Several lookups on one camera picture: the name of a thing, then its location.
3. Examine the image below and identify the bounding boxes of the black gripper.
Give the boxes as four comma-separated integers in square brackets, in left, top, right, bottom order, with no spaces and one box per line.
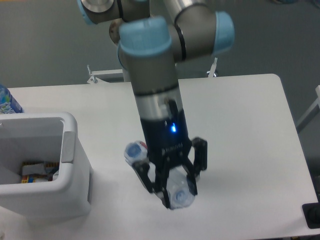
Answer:
[132,110,208,209]

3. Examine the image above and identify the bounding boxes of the clear plastic water bottle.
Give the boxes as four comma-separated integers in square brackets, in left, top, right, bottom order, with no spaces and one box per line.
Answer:
[124,141,195,210]

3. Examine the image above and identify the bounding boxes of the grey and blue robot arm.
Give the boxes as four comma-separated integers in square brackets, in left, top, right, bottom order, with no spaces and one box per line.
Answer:
[77,0,235,210]

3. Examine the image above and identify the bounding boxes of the white plastic trash can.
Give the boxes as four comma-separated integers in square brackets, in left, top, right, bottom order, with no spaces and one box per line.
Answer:
[0,112,93,218]

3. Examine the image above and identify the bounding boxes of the colourful wrappers in trash can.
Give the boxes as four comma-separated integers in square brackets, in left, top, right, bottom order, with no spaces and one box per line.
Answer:
[21,161,60,184]

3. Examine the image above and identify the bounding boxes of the black clamp at table edge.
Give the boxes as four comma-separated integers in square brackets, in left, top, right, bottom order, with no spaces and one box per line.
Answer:
[302,202,320,229]

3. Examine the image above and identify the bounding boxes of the blue labelled bottle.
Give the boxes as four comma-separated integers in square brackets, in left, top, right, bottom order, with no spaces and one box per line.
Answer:
[0,84,24,114]

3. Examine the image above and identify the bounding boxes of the white frame at right edge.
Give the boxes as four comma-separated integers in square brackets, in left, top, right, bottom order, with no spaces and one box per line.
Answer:
[295,85,320,134]

